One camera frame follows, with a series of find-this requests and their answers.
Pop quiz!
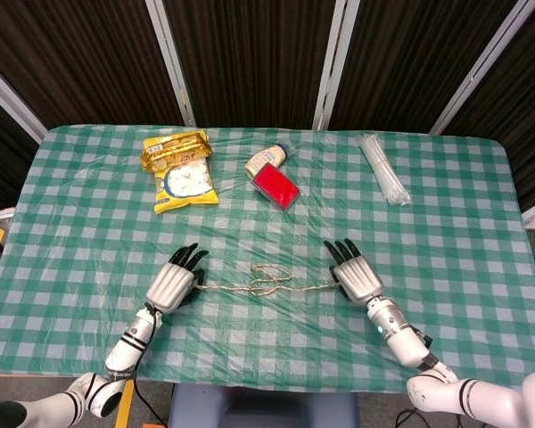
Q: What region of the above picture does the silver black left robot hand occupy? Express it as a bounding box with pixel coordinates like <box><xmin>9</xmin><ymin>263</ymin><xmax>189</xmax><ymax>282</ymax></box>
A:
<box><xmin>144</xmin><ymin>243</ymin><xmax>210</xmax><ymax>313</ymax></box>

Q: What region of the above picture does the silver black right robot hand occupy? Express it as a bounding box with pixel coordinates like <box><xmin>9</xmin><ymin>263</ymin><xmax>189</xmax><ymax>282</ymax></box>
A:
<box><xmin>324</xmin><ymin>238</ymin><xmax>383</xmax><ymax>304</ymax></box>

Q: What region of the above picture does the beige braided rope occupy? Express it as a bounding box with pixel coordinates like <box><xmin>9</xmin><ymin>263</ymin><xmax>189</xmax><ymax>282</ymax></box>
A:
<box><xmin>194</xmin><ymin>263</ymin><xmax>342</xmax><ymax>298</ymax></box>

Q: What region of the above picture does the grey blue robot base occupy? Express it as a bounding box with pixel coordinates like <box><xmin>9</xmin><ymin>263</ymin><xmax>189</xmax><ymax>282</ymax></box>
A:
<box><xmin>166</xmin><ymin>383</ymin><xmax>360</xmax><ymax>428</ymax></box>

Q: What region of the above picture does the yellow snack bag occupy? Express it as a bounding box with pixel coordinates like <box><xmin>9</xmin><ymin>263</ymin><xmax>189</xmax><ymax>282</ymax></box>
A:
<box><xmin>153</xmin><ymin>156</ymin><xmax>221</xmax><ymax>216</ymax></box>

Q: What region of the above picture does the green white checkered tablecloth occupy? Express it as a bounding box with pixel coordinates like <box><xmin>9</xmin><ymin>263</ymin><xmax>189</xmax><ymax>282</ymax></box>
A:
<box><xmin>0</xmin><ymin>124</ymin><xmax>535</xmax><ymax>385</ymax></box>

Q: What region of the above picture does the clear straw bundle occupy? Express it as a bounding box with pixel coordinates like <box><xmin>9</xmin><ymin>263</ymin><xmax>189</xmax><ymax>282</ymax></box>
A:
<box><xmin>359</xmin><ymin>132</ymin><xmax>413</xmax><ymax>208</ymax></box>

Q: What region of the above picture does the red flat case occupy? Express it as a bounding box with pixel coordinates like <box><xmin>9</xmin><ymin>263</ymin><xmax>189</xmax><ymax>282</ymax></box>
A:
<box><xmin>249</xmin><ymin>161</ymin><xmax>301</xmax><ymax>215</ymax></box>

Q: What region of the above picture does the gold biscuit pack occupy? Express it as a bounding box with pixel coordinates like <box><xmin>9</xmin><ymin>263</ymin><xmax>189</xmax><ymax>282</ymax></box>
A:
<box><xmin>140</xmin><ymin>128</ymin><xmax>213</xmax><ymax>173</ymax></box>

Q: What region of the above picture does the beige plastic bottle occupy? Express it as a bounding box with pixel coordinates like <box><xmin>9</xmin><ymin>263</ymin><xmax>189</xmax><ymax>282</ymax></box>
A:
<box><xmin>243</xmin><ymin>141</ymin><xmax>293</xmax><ymax>179</ymax></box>

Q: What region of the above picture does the black cable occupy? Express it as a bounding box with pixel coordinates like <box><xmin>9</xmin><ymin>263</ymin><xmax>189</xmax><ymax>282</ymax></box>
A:
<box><xmin>394</xmin><ymin>407</ymin><xmax>432</xmax><ymax>428</ymax></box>
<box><xmin>132</xmin><ymin>302</ymin><xmax>167</xmax><ymax>428</ymax></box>

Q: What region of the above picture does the white frame post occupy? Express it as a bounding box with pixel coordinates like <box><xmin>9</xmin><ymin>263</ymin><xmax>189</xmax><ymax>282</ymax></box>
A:
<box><xmin>429</xmin><ymin>0</ymin><xmax>535</xmax><ymax>136</ymax></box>
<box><xmin>313</xmin><ymin>0</ymin><xmax>363</xmax><ymax>131</ymax></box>
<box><xmin>144</xmin><ymin>0</ymin><xmax>198</xmax><ymax>128</ymax></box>
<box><xmin>0</xmin><ymin>56</ymin><xmax>48</xmax><ymax>144</ymax></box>

